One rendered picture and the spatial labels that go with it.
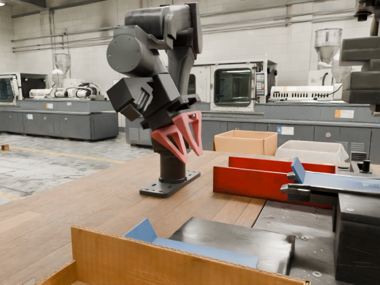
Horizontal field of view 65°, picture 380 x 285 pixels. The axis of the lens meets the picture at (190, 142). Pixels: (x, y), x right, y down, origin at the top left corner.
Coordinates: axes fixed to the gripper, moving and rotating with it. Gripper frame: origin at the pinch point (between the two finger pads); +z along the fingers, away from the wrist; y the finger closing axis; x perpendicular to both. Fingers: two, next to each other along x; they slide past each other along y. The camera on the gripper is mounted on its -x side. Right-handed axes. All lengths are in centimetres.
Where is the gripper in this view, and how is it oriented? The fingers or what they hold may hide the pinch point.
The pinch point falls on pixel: (191, 154)
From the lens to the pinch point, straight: 52.1
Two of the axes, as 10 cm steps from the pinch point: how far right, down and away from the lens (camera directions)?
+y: 7.4, -4.1, -5.4
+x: 5.1, -1.8, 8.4
